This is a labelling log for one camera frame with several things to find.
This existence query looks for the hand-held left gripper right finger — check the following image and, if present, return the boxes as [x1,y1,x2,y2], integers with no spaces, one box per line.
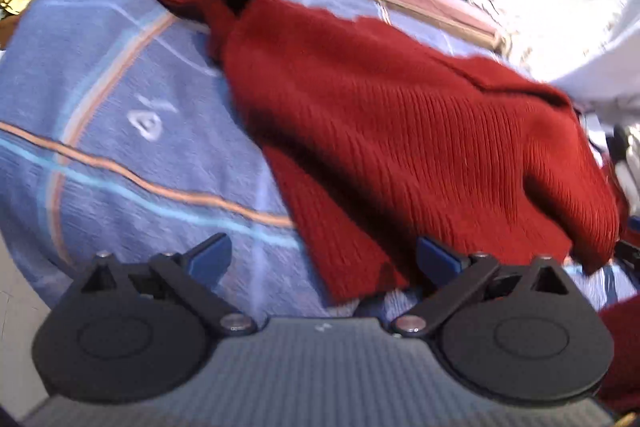
[391,237,572,339]

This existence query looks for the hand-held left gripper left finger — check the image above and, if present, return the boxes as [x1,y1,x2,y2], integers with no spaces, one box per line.
[75,233,257,336]

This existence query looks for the blue patterned blanket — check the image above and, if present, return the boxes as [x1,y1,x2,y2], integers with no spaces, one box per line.
[0,0,617,324]

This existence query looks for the white cloth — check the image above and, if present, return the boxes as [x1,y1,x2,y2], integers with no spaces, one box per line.
[549,0,640,120]

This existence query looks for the red cloth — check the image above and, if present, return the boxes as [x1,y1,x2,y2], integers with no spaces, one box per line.
[596,294,640,414]

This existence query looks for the red knit sweater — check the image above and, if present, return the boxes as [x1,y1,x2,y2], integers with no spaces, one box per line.
[144,0,624,307]

